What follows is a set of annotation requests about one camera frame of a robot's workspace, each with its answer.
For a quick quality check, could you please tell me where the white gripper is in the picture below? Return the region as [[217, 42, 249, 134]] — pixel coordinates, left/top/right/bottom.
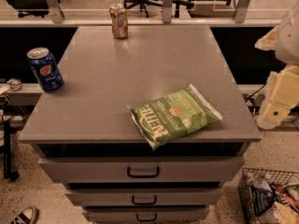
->
[[254, 26, 299, 130]]

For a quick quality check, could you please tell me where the green jalapeno chip bag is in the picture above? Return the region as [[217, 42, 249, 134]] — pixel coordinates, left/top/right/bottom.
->
[[130, 84, 222, 150]]

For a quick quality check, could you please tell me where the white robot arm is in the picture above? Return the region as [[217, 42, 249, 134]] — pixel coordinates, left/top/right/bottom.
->
[[254, 1, 299, 130]]

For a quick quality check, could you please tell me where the red snack bag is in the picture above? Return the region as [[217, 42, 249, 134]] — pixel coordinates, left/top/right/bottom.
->
[[270, 182, 298, 211]]

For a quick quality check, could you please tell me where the dark blue snack bag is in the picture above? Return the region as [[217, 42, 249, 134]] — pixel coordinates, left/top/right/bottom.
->
[[251, 186, 275, 217]]

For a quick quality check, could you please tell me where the yellow snack bag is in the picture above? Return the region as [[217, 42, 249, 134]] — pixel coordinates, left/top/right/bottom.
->
[[275, 203, 299, 224]]

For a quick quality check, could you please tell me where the orange soda can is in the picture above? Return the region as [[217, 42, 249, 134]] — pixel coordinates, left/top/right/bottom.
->
[[109, 4, 128, 39]]

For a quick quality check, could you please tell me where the blue pepsi can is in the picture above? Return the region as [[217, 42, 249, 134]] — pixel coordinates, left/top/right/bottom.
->
[[27, 48, 64, 91]]

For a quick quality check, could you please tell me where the grey drawer cabinet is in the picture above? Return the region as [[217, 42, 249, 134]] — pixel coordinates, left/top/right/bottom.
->
[[20, 25, 260, 224]]

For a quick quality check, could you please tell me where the top grey drawer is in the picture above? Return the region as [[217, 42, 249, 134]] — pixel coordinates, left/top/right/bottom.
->
[[38, 156, 245, 183]]

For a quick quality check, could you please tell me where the grey drawer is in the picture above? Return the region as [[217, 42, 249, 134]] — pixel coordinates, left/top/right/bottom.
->
[[82, 206, 209, 222], [65, 188, 223, 207], [38, 156, 245, 183]]

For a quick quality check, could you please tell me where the bottom grey drawer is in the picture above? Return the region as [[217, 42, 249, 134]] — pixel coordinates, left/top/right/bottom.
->
[[82, 206, 209, 222]]

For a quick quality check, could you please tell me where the middle grey drawer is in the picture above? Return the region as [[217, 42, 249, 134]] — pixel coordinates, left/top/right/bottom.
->
[[65, 188, 223, 207]]

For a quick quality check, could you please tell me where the small round tin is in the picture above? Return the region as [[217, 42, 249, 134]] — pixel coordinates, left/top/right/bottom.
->
[[7, 78, 22, 91]]

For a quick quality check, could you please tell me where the sneaker shoe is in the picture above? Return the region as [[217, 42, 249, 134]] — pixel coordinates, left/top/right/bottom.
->
[[9, 206, 39, 224]]

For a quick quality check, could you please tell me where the black stand leg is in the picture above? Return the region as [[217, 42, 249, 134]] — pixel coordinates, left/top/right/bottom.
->
[[0, 121, 19, 181]]

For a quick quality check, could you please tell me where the black cable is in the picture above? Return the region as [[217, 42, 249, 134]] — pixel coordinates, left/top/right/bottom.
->
[[244, 83, 267, 118]]

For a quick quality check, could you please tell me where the wire basket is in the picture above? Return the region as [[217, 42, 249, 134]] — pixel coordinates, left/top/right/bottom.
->
[[238, 168, 299, 224]]

